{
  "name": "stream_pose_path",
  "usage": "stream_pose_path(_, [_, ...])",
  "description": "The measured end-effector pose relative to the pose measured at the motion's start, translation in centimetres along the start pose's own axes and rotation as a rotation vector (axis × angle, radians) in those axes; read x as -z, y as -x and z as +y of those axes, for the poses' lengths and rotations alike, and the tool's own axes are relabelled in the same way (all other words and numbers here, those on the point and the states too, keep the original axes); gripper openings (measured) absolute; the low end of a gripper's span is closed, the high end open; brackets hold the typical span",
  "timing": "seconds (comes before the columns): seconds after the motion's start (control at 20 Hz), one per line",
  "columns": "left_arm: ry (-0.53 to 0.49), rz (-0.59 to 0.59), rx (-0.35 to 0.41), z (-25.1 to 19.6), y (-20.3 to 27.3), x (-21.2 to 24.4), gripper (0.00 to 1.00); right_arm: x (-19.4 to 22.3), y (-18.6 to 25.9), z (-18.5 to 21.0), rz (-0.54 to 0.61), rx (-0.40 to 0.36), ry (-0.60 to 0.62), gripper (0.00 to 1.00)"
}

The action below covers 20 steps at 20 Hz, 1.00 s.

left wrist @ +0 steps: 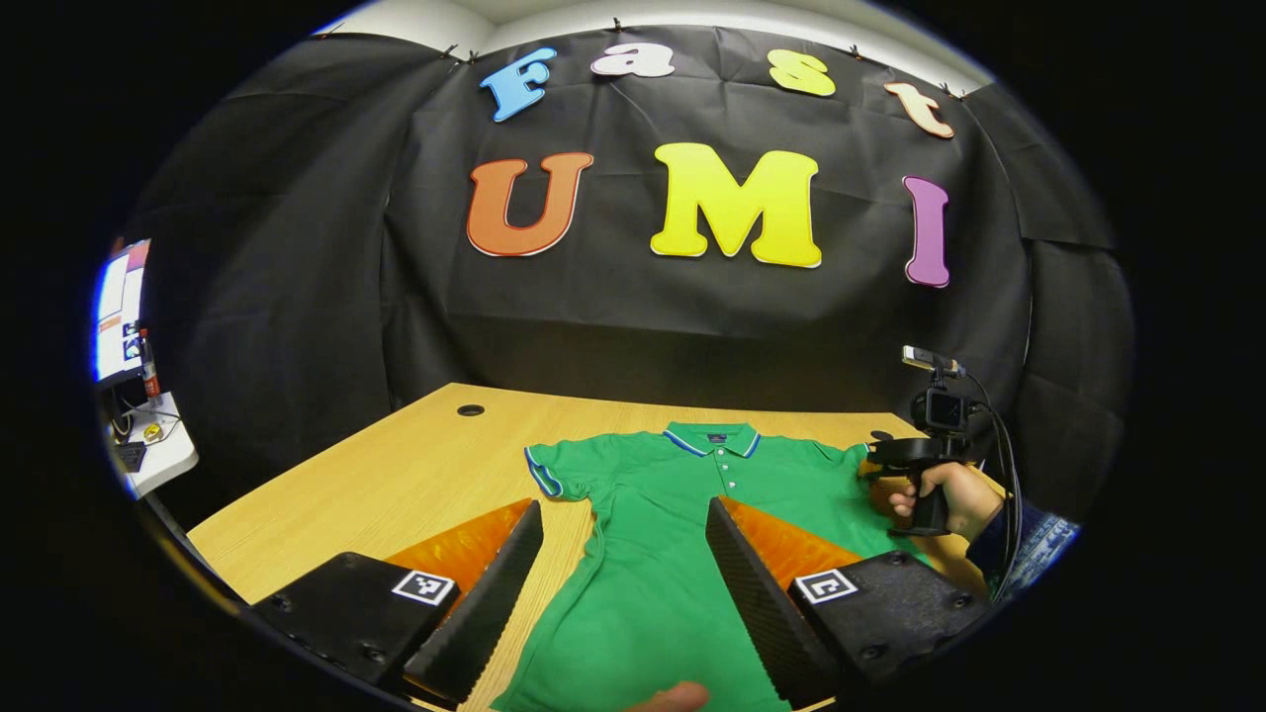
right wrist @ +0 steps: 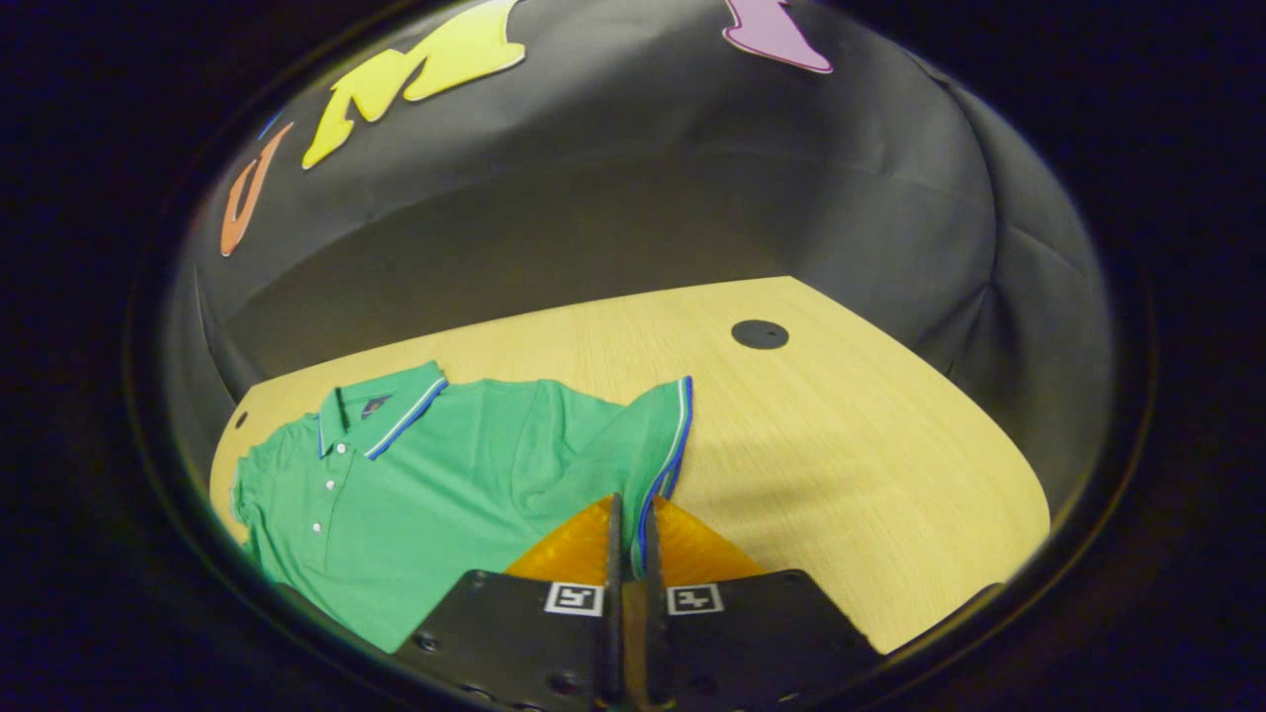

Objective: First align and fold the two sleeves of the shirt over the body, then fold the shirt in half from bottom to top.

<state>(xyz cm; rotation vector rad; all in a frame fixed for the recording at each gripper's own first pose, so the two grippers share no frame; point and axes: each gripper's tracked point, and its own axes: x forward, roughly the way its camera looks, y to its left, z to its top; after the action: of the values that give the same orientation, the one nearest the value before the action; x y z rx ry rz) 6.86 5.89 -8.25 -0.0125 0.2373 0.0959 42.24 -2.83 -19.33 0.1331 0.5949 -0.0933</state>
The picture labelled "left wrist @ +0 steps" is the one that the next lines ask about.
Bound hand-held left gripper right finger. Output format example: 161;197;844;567
705;494;990;708

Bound green T-shirt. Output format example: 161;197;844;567
490;422;936;712

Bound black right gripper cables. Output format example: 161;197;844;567
961;371;1030;599

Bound white side table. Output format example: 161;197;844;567
107;393;199;498

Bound computer monitor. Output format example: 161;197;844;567
94;239;151;385

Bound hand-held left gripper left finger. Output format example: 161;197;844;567
252;497;545;708

